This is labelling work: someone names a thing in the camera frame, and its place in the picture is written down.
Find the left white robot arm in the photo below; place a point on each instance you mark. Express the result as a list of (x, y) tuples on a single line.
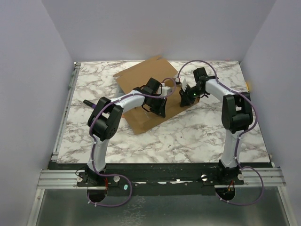
[(105, 118)]

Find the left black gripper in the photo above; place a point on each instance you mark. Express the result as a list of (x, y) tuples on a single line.
[(159, 110)]

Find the brown cardboard box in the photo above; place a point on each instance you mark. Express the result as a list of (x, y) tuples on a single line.
[(147, 76)]

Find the aluminium front extrusion rail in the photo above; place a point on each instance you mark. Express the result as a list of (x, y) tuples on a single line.
[(67, 179)]

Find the purple black highlighter marker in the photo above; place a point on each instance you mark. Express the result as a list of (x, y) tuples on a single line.
[(88, 103)]

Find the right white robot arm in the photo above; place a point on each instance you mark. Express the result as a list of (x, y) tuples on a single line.
[(237, 114)]

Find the yellow tape piece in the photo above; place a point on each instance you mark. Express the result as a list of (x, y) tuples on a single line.
[(248, 86)]

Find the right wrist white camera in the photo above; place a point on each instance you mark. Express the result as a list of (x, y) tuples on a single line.
[(182, 83)]

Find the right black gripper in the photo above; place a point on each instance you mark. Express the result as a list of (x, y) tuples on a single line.
[(186, 97)]

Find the black metal base rail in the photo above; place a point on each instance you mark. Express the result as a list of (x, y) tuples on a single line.
[(172, 179)]

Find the aluminium side rail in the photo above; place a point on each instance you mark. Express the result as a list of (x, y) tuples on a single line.
[(59, 137)]

